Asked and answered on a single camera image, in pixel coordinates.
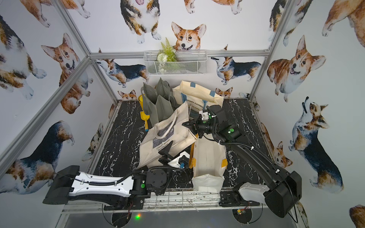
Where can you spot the white wire mesh basket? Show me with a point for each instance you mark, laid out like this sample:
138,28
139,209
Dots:
183,63

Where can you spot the yellow plastic toy shovel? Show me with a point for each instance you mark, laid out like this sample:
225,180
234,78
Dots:
143,116

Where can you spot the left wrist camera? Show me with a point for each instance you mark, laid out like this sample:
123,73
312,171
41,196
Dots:
181,161

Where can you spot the cream bag with blue handles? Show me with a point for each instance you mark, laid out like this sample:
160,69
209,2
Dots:
196,96

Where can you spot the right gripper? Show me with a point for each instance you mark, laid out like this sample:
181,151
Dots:
194,126

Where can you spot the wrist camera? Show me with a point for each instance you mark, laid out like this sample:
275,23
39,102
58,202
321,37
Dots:
204,115
181,161

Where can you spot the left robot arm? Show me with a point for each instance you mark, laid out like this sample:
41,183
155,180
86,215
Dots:
118,193

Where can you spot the white bag with yellow handles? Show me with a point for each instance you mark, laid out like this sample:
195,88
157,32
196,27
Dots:
209,163

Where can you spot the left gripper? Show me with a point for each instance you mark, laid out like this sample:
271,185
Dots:
170,155

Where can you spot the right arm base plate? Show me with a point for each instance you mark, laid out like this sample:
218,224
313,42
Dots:
233,199

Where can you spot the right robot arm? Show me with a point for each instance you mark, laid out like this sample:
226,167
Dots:
281,190

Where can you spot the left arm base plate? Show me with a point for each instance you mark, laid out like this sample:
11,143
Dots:
134,202

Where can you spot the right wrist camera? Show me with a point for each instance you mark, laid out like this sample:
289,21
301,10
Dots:
204,115

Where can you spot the cream canvas bag with print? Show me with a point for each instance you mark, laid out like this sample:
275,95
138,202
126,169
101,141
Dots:
163,133

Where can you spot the artificial green fern plant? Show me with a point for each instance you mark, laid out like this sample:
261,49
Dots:
166,58

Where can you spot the grey-green canvas bag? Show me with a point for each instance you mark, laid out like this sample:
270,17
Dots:
159,103

